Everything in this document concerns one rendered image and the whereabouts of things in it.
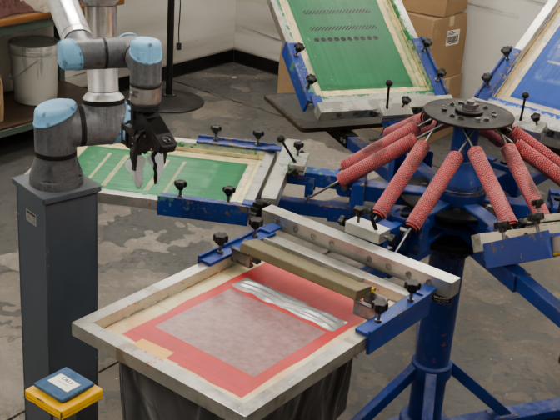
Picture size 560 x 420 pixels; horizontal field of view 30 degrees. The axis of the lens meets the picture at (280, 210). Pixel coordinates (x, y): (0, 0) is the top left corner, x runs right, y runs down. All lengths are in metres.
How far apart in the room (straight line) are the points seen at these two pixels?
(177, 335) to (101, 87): 0.72
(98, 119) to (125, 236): 2.56
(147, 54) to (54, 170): 0.60
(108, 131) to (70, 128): 0.11
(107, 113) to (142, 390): 0.76
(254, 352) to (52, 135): 0.81
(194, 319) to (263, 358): 0.26
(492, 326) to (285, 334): 2.27
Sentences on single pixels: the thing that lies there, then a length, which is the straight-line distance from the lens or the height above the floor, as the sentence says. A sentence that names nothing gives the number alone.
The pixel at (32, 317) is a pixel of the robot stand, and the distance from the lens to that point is 3.18.
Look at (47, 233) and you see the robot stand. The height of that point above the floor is 1.09.
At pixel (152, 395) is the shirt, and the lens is 2.74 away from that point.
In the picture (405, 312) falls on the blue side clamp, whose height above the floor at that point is 1.00.
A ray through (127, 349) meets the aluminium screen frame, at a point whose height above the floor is 0.99.
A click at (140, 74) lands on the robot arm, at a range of 2.49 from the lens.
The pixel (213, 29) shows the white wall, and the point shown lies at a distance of 8.27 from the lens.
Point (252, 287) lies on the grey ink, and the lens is 2.97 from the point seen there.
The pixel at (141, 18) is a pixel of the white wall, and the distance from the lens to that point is 7.67.
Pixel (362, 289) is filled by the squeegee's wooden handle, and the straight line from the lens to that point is 2.80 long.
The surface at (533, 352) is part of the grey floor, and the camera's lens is 4.78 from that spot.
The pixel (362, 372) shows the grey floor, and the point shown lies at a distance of 4.43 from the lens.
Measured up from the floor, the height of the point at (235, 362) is 0.96.
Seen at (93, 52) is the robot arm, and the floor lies 1.67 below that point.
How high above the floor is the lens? 2.37
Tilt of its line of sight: 24 degrees down
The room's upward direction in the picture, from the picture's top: 4 degrees clockwise
